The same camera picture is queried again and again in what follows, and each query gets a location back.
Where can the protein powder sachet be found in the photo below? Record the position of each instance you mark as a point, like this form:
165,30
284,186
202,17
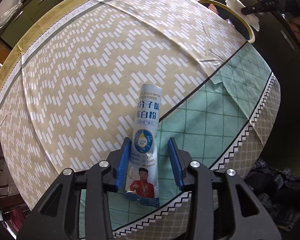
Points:
142,183

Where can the clear plastic bag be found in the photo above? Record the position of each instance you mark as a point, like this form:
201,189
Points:
9,14

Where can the patterned tablecloth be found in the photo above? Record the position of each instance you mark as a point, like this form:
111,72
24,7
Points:
70,86

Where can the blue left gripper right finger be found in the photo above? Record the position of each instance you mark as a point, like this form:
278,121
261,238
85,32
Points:
176,162

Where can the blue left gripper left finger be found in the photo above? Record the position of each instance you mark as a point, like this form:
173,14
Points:
123,163

